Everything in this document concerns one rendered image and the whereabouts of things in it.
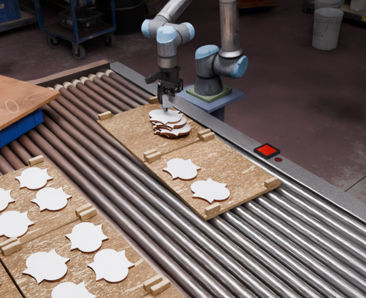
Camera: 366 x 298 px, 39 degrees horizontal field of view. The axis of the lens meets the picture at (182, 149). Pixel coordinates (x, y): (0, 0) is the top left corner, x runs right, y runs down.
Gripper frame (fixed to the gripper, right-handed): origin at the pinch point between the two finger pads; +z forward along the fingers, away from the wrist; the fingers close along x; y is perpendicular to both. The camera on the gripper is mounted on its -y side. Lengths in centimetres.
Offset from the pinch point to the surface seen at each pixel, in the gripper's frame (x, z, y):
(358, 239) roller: -28, 13, 90
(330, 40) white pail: 356, 92, -17
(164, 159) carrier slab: -20.0, 10.6, 11.5
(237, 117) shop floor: 179, 104, -42
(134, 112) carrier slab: 6.9, 10.5, -20.8
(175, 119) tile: -1.1, 3.3, 6.0
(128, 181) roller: -36.3, 13.0, 5.1
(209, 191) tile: -32, 9, 37
